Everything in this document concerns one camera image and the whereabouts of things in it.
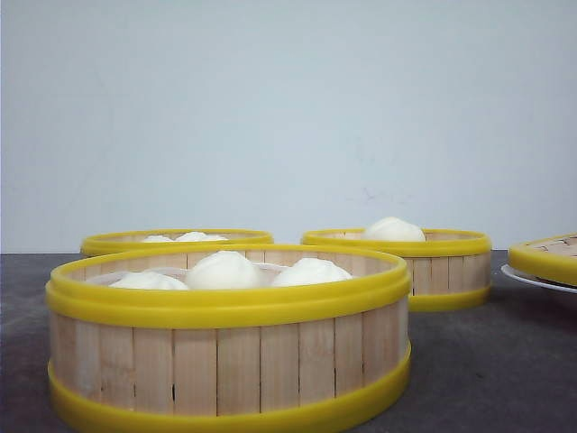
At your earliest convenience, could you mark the bamboo steamer basket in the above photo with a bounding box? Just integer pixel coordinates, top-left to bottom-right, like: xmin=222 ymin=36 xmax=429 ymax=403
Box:
xmin=80 ymin=228 xmax=274 ymax=257
xmin=45 ymin=244 xmax=411 ymax=432
xmin=301 ymin=228 xmax=491 ymax=312

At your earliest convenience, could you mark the bamboo steamer lid yellow rim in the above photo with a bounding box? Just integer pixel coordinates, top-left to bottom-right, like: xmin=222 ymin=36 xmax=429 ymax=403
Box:
xmin=508 ymin=233 xmax=576 ymax=286

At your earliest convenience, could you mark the right white bun front basket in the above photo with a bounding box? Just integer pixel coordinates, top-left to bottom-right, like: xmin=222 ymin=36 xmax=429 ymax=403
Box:
xmin=271 ymin=258 xmax=353 ymax=287

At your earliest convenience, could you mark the white bun basket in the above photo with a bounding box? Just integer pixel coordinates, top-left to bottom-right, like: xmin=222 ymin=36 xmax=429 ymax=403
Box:
xmin=174 ymin=231 xmax=227 ymax=243
xmin=362 ymin=216 xmax=426 ymax=242
xmin=185 ymin=251 xmax=261 ymax=290
xmin=110 ymin=271 xmax=188 ymax=290
xmin=271 ymin=258 xmax=353 ymax=287
xmin=142 ymin=235 xmax=172 ymax=243

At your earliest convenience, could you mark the middle white bun front basket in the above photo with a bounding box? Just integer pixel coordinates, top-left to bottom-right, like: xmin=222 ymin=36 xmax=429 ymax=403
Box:
xmin=185 ymin=251 xmax=261 ymax=290

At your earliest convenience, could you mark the right white bun back basket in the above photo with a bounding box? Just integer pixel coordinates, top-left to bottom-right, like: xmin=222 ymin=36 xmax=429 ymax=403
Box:
xmin=174 ymin=231 xmax=227 ymax=243

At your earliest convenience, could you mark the left white bun back basket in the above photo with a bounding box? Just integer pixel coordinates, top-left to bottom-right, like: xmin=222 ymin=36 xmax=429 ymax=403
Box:
xmin=142 ymin=235 xmax=172 ymax=243

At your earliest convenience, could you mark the left white bun front basket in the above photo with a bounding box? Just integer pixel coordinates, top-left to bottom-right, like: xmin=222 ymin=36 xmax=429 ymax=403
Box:
xmin=110 ymin=271 xmax=188 ymax=290

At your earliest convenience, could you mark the white plate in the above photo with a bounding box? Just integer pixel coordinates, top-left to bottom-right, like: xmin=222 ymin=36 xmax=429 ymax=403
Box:
xmin=500 ymin=264 xmax=576 ymax=294

